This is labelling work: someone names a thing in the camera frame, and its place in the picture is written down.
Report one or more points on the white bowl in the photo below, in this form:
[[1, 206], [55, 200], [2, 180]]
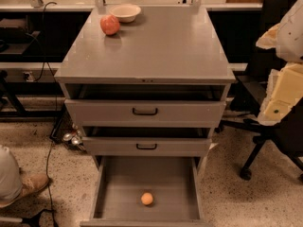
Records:
[[125, 13]]

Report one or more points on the person leg grey trousers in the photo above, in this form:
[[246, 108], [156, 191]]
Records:
[[10, 179]]

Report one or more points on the small orange fruit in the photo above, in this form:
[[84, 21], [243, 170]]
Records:
[[147, 198]]

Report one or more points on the tan shoe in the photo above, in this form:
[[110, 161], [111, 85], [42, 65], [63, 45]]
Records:
[[29, 185]]

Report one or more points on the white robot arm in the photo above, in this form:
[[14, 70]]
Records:
[[286, 37]]

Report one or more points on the silver cans on floor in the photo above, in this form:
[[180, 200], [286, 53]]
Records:
[[74, 137]]

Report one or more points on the top grey drawer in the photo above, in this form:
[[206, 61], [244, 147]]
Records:
[[141, 113]]

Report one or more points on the bottom open grey drawer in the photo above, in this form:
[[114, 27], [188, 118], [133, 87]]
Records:
[[123, 180]]

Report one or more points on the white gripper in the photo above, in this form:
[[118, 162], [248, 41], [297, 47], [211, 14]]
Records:
[[292, 37]]

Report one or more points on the grey drawer cabinet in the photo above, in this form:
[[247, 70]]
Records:
[[166, 54]]

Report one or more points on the wall power outlet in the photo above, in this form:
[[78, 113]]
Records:
[[28, 76]]

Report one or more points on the black tripod leg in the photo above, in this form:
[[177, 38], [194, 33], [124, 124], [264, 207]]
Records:
[[31, 222]]

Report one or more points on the red apple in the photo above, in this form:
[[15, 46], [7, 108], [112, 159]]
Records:
[[109, 24]]

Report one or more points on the black office chair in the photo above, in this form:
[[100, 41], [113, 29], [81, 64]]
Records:
[[251, 90]]

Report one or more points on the middle grey drawer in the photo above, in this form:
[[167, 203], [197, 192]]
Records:
[[139, 146]]

